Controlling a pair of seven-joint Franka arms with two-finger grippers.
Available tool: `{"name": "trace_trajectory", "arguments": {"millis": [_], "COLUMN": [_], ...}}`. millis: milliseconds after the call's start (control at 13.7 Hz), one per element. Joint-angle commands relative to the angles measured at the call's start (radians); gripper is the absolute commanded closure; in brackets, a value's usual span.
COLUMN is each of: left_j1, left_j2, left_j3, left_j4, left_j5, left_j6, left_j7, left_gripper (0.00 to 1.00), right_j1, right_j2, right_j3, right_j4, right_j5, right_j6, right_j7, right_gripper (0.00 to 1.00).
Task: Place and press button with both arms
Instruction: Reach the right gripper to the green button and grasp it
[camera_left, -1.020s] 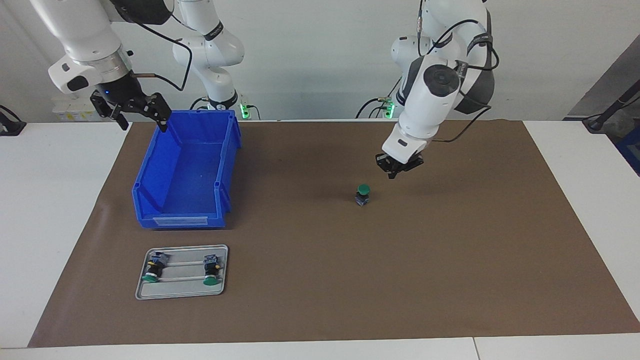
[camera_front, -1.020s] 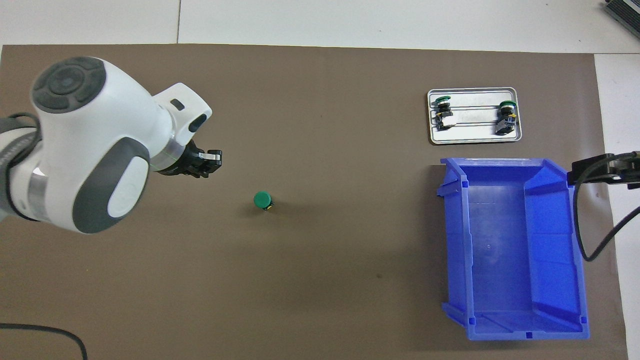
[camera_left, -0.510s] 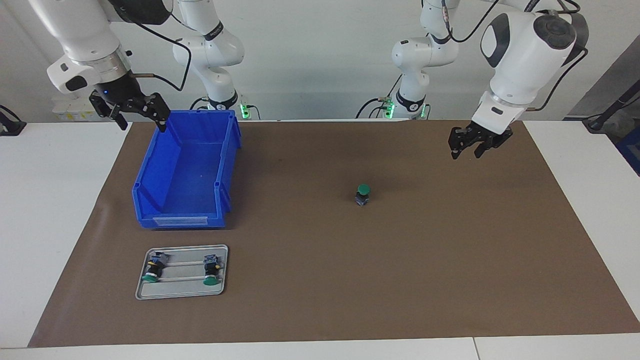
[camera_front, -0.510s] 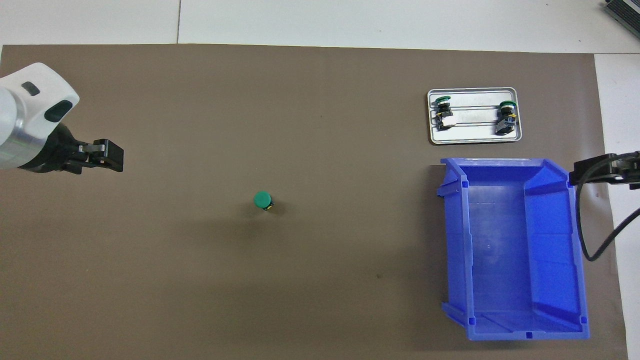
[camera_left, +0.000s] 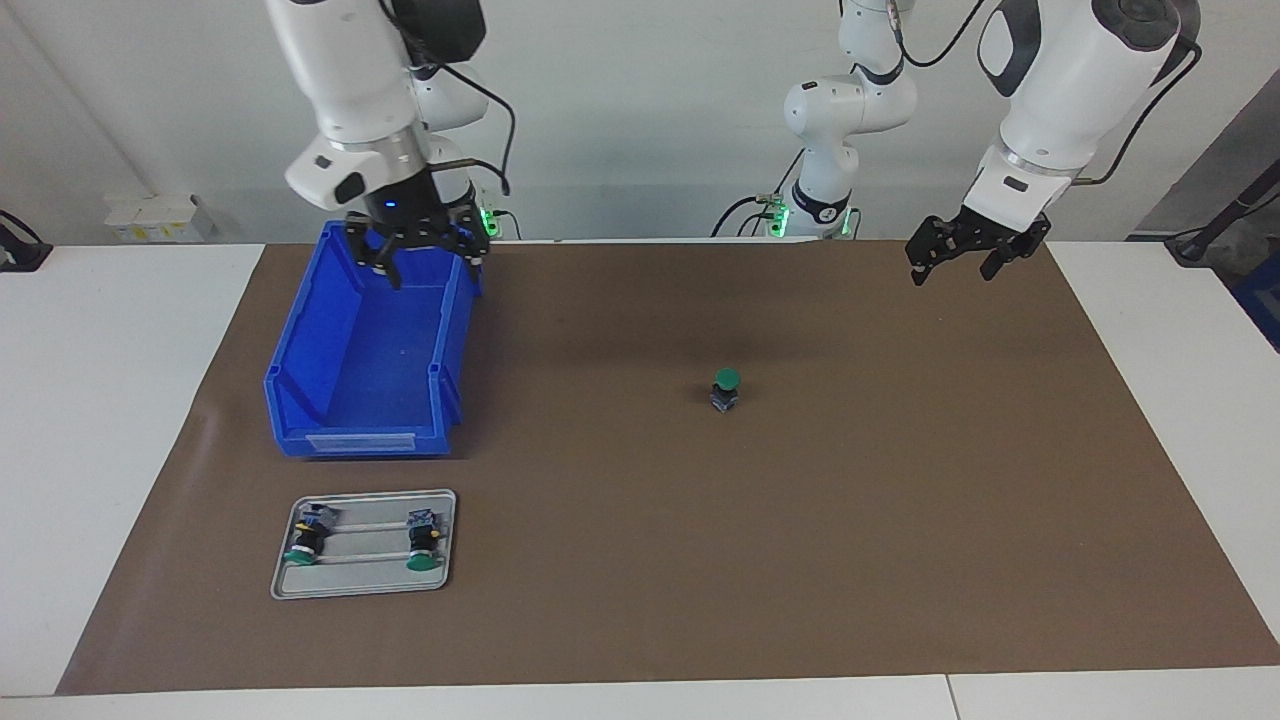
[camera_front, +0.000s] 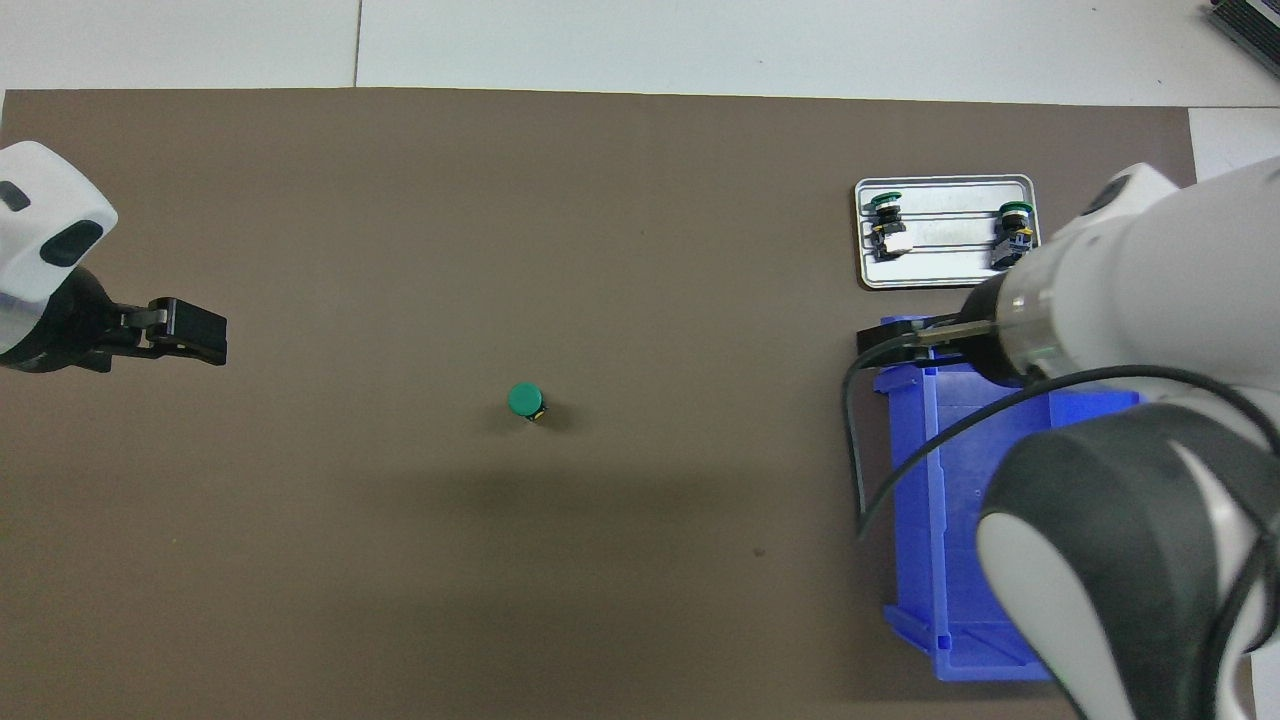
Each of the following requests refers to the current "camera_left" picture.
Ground white wall socket box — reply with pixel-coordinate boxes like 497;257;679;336
105;193;216;244

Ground black clamp mount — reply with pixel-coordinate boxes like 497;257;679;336
0;208;53;273

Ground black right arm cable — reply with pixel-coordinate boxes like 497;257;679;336
405;0;517;197

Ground black base cable bundle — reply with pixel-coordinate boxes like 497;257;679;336
712;150;806;238

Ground blue crate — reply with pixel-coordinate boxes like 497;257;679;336
1232;250;1280;353

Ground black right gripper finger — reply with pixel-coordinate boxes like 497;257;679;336
345;215;403;291
430;205;488;286

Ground black stand pole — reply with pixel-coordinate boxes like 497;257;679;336
1165;160;1280;266

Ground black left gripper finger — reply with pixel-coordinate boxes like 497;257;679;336
981;232;1049;281
905;217;969;286

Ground green push button white block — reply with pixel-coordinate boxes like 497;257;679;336
405;508;448;572

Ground blue plastic storage bin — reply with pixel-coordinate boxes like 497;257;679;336
263;220;485;459

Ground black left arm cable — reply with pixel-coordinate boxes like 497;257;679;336
885;0;1201;191

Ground brown table mat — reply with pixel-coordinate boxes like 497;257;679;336
55;238;1280;696

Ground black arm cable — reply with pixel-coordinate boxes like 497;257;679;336
885;0;1201;191
405;0;517;197

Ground silver metal tray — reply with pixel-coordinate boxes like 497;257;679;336
270;488;458;601

